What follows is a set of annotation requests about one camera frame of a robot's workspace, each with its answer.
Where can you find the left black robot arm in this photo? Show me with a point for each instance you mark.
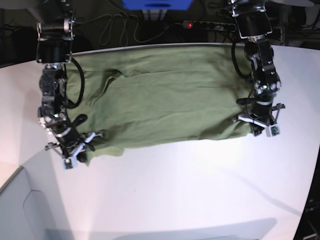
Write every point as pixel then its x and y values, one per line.
pixel 253 28

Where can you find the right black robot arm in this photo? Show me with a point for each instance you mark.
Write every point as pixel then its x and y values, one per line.
pixel 54 50

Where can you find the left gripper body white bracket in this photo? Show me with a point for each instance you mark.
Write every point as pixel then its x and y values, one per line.
pixel 259 113

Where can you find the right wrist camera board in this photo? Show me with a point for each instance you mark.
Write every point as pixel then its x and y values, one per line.
pixel 69 163

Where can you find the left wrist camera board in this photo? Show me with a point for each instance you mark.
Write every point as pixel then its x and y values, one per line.
pixel 272 130

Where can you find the black power strip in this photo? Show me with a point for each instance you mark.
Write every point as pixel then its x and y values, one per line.
pixel 209 25

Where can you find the blue box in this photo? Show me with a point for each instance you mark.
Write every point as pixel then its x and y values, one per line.
pixel 180 5

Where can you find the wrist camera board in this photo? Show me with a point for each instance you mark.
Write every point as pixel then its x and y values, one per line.
pixel 272 130
pixel 69 163

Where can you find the green T-shirt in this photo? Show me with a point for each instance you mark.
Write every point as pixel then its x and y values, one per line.
pixel 146 97

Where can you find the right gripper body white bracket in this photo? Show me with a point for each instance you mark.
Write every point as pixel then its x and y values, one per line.
pixel 71 149

